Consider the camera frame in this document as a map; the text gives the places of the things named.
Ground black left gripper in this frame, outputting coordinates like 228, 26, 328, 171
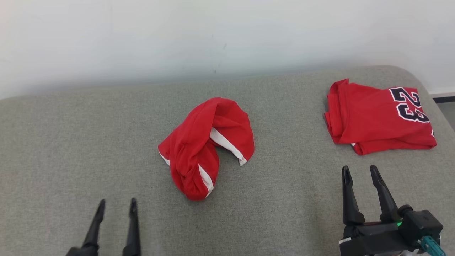
66, 198, 142, 256

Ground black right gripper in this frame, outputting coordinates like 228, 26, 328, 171
339, 164, 413, 256

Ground red basketball jersey white sleeves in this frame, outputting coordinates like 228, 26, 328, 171
323, 78, 438, 156

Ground red shorts white stripes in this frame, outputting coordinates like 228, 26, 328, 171
158, 97, 255, 201

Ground teal cable connector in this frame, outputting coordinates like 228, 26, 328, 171
417, 235, 447, 256

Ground white wall baseboard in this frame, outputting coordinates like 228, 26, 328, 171
428, 87, 455, 103

